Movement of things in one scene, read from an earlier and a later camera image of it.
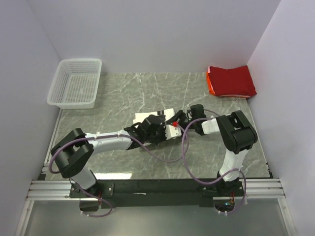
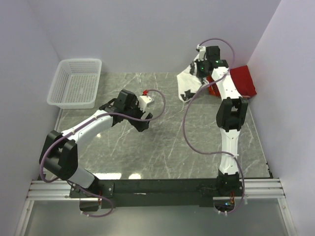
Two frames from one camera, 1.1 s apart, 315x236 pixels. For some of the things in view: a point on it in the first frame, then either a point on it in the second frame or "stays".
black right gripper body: (184, 124) → (201, 68)
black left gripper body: (158, 136) → (135, 112)
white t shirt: (169, 113) → (189, 82)
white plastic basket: (74, 84) stays
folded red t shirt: (236, 81) stays
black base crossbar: (138, 193) stays
